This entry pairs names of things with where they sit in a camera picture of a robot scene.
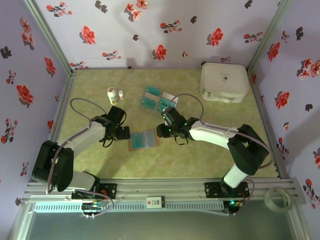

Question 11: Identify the brown leather card holder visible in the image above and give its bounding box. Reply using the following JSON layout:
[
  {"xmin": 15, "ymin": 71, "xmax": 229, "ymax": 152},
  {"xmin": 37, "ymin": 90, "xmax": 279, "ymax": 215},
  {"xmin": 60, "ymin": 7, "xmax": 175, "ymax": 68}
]
[{"xmin": 127, "ymin": 129, "xmax": 162, "ymax": 152}]

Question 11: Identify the grey bank card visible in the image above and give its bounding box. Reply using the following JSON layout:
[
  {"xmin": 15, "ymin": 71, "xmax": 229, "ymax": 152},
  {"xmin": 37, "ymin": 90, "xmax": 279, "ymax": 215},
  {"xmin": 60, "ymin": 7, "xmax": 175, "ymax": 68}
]
[
  {"xmin": 142, "ymin": 91, "xmax": 159, "ymax": 103},
  {"xmin": 161, "ymin": 91, "xmax": 177, "ymax": 101}
]

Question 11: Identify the large white pill bottle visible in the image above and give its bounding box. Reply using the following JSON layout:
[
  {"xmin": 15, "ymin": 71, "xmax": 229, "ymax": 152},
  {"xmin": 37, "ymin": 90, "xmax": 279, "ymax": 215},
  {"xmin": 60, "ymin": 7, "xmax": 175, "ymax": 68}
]
[{"xmin": 106, "ymin": 86, "xmax": 118, "ymax": 106}]

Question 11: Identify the white zip medicine case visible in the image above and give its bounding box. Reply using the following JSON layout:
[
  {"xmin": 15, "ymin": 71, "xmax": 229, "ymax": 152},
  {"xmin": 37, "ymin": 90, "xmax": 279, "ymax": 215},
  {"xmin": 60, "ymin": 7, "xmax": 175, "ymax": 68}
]
[{"xmin": 199, "ymin": 62, "xmax": 250, "ymax": 104}]

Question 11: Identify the white label red square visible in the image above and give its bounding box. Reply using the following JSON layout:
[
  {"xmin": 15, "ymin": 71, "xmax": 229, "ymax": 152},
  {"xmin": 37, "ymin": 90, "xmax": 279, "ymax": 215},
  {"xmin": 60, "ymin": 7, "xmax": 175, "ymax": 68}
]
[{"xmin": 145, "ymin": 196, "xmax": 165, "ymax": 209}]

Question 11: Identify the circuit board with green light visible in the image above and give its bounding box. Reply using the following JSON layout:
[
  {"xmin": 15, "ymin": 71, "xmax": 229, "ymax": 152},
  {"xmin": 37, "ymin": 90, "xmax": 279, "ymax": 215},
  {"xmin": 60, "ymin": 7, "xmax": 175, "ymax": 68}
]
[{"xmin": 223, "ymin": 198, "xmax": 245, "ymax": 217}]

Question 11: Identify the grey metal panel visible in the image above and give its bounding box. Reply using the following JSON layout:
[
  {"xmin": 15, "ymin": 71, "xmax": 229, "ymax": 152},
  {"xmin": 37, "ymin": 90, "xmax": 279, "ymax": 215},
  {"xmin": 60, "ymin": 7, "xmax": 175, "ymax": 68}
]
[{"xmin": 14, "ymin": 212, "xmax": 308, "ymax": 240}]

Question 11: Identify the clear tape roll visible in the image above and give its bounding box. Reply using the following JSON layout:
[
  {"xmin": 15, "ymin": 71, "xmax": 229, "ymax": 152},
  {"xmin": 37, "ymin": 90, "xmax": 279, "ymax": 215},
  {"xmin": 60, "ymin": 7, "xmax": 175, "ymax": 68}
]
[{"xmin": 264, "ymin": 186, "xmax": 294, "ymax": 213}]

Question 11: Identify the grey right arm cable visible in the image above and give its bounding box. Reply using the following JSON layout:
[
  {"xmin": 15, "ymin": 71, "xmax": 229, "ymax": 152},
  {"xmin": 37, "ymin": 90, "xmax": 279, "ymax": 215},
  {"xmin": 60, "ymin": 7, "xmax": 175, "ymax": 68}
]
[{"xmin": 164, "ymin": 93, "xmax": 273, "ymax": 217}]

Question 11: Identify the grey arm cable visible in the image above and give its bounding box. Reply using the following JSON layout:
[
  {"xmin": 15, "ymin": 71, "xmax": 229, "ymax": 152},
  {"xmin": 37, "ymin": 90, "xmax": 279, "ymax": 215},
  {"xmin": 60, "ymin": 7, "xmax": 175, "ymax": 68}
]
[
  {"xmin": 164, "ymin": 93, "xmax": 273, "ymax": 217},
  {"xmin": 46, "ymin": 98, "xmax": 113, "ymax": 195}
]

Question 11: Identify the grey left arm cable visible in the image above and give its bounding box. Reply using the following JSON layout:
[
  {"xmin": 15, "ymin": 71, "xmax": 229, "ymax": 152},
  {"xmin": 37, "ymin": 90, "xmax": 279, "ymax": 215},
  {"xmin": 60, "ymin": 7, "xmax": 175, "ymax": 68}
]
[{"xmin": 46, "ymin": 98, "xmax": 113, "ymax": 195}]

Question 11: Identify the aluminium table side rail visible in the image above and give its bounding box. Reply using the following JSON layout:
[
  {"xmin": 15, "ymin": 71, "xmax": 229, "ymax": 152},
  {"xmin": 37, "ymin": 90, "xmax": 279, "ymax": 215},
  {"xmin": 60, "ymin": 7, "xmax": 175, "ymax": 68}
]
[
  {"xmin": 47, "ymin": 69, "xmax": 79, "ymax": 145},
  {"xmin": 246, "ymin": 69, "xmax": 288, "ymax": 180}
]

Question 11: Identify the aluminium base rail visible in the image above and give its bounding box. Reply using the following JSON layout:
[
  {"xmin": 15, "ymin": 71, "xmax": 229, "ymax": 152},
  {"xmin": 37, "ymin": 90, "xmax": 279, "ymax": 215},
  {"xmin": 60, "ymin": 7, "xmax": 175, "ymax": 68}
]
[{"xmin": 23, "ymin": 176, "xmax": 306, "ymax": 204}]

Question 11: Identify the grey base wire loop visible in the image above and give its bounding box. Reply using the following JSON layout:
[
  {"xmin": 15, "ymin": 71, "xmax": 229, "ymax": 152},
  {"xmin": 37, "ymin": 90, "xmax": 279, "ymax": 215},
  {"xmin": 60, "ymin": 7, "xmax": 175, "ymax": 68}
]
[{"xmin": 79, "ymin": 191, "xmax": 115, "ymax": 218}]

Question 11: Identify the white slotted cable duct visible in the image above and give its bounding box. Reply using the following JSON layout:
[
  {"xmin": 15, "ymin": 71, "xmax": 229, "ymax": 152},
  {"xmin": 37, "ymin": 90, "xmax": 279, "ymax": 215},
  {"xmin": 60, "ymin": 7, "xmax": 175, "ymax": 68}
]
[{"xmin": 33, "ymin": 201, "xmax": 225, "ymax": 214}]

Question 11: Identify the small circuit board with wires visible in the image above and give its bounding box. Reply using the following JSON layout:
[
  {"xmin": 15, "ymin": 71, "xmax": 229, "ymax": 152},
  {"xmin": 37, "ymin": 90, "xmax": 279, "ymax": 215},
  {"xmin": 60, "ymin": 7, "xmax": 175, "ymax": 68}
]
[{"xmin": 81, "ymin": 198, "xmax": 107, "ymax": 220}]

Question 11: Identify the aluminium frame post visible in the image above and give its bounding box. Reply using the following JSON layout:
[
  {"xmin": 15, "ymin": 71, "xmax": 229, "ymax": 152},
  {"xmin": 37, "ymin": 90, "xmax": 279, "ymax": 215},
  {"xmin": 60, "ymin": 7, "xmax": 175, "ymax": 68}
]
[
  {"xmin": 22, "ymin": 0, "xmax": 79, "ymax": 76},
  {"xmin": 246, "ymin": 0, "xmax": 294, "ymax": 76}
]

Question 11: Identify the aluminium frame leg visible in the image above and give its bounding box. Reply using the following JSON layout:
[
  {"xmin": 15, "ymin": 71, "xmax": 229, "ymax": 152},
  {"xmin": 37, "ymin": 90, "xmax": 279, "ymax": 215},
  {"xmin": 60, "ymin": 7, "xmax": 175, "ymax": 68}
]
[
  {"xmin": 287, "ymin": 209, "xmax": 313, "ymax": 240},
  {"xmin": 9, "ymin": 202, "xmax": 36, "ymax": 240}
]

